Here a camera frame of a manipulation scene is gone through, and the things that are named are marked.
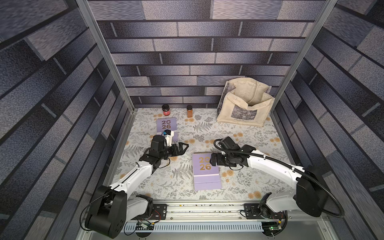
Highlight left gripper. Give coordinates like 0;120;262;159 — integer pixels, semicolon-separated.
158;142;189;160

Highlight purple calendar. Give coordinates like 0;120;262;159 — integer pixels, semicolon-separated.
192;153;222;192
156;118;178;142

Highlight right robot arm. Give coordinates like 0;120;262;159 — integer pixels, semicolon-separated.
210;137;329;219

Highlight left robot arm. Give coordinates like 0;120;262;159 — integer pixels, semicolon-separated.
79;131;189;239

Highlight red-labelled dark jar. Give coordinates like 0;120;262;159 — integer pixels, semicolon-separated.
162;104;171;116

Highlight amber spice jar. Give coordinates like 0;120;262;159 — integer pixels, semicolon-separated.
187;105;193;118

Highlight beige canvas tote bag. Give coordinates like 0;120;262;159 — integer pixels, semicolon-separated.
217;78;275;127

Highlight perforated metal grille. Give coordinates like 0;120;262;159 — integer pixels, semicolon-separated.
121;222;264;234

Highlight left circuit board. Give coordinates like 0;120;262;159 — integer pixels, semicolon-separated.
135;221;155;231

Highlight circuit board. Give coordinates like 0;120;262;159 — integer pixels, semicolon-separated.
262;222;282;237
135;221;155;231

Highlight right circuit board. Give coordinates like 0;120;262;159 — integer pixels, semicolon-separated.
262;222;282;237

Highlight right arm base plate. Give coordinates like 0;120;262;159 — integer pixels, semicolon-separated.
241;204;287;220

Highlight aluminium mounting rail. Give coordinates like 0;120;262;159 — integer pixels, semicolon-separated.
85;200;329;223

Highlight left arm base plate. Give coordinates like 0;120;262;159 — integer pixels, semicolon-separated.
136;204;168;221

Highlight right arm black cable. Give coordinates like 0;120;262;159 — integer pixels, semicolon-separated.
213;138;345;238

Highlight left aluminium frame post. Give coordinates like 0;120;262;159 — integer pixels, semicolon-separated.
76;0;135;113

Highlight aluminium frame post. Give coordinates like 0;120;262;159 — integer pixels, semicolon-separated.
76;0;135;113
270;0;337;114

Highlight right aluminium frame post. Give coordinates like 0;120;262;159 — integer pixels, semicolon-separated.
270;0;337;114

